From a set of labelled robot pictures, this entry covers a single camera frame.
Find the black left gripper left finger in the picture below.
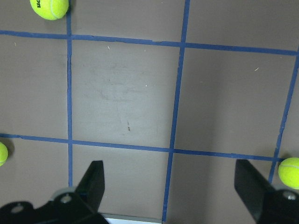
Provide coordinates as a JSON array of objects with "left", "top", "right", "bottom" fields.
[{"left": 75, "top": 161, "right": 104, "bottom": 212}]

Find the tennis ball table centre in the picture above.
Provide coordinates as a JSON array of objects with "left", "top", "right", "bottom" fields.
[{"left": 278, "top": 157, "right": 299, "bottom": 189}]

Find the tennis ball far corner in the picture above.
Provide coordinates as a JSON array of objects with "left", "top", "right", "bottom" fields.
[{"left": 29, "top": 0, "right": 69, "bottom": 21}]

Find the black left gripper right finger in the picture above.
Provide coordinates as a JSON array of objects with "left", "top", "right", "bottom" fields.
[{"left": 234, "top": 159, "right": 277, "bottom": 222}]

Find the tennis ball near far base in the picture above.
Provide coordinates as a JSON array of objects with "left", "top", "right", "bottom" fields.
[{"left": 0, "top": 142, "right": 8, "bottom": 166}]

